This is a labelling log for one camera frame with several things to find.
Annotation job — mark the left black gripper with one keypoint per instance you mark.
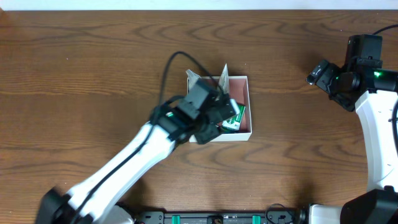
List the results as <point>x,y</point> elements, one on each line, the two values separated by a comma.
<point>219,113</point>

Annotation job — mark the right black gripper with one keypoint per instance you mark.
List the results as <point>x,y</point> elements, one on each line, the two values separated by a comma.
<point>325,80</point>

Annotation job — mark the green soap packet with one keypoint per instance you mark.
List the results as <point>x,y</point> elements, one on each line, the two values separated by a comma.
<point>234,123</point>

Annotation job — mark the white cosmetic tube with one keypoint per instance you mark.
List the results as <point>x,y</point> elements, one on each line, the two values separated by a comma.
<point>223,82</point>

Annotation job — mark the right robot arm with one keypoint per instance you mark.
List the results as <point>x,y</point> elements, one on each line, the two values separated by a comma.
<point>371,93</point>

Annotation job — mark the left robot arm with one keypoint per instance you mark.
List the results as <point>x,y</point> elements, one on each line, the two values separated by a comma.
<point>172,123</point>

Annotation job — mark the white box with pink interior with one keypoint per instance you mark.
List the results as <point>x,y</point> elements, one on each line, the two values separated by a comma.
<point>239,90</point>

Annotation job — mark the clear spray bottle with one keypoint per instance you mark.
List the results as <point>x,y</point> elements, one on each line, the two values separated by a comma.
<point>192,78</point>

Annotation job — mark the black mounting rail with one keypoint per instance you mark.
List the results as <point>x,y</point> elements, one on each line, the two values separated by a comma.
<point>274,215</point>

